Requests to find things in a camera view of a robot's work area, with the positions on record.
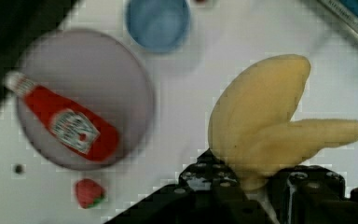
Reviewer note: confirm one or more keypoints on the red ketchup bottle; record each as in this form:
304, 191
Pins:
73, 125

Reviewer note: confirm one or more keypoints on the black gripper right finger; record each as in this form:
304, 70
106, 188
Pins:
312, 195

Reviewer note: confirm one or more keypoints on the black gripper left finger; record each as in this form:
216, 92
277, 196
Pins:
207, 192

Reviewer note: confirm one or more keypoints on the red toy strawberry near plate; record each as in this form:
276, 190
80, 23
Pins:
88, 193

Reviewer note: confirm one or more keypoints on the grey round plate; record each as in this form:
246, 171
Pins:
98, 72

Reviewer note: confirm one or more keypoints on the blue bowl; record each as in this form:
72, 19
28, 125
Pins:
158, 26

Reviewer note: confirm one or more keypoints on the yellow peeled toy banana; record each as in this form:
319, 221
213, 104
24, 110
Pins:
251, 127

